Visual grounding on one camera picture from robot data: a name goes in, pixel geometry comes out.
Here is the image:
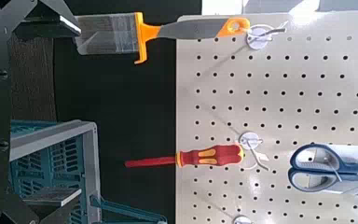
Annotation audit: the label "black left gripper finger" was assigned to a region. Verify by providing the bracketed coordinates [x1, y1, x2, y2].
[0, 0, 82, 39]
[0, 186, 83, 224]

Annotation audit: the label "red yellow screwdriver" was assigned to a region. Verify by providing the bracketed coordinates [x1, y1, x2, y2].
[124, 143, 245, 169]

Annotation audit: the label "blue grey plastic crate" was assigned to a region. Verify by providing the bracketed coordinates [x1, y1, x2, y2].
[8, 119, 169, 224]

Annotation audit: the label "black panel under pegboard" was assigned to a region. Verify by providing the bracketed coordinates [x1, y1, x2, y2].
[54, 0, 177, 224]

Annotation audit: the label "white pegboard hook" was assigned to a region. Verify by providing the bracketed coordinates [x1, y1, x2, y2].
[232, 215, 253, 224]
[245, 21, 290, 51]
[238, 131, 271, 172]

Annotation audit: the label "blue scissors on package card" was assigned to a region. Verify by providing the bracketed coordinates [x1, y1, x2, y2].
[287, 143, 358, 197]

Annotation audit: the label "white perforated pegboard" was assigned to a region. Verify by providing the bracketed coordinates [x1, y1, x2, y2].
[175, 8, 358, 224]

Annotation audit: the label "orange grey handled scraper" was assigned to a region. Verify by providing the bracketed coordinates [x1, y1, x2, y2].
[74, 11, 252, 65]

